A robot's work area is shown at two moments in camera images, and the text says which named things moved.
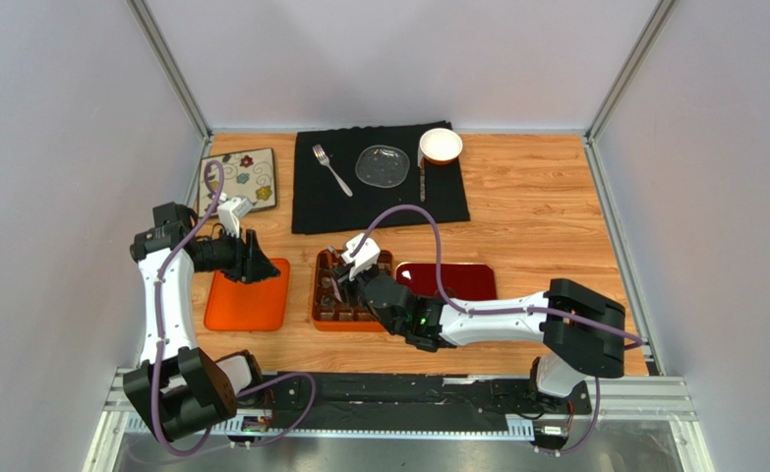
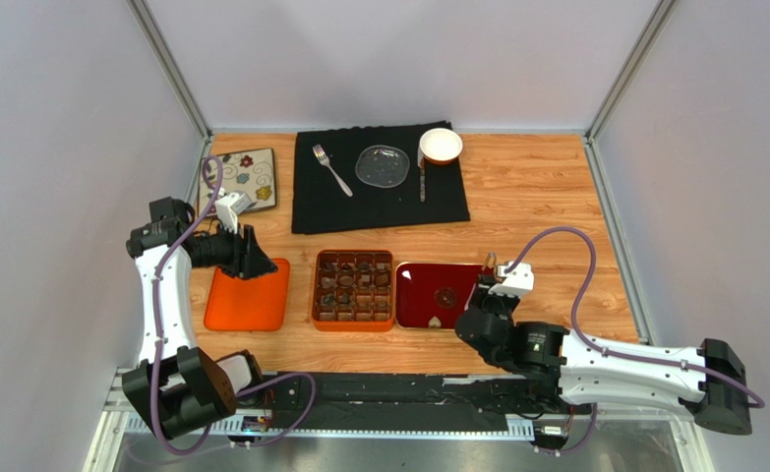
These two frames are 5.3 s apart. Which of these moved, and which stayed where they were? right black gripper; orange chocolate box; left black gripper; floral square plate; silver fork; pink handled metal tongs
Moved: pink handled metal tongs; right black gripper
Stayed: left black gripper; silver fork; orange chocolate box; floral square plate
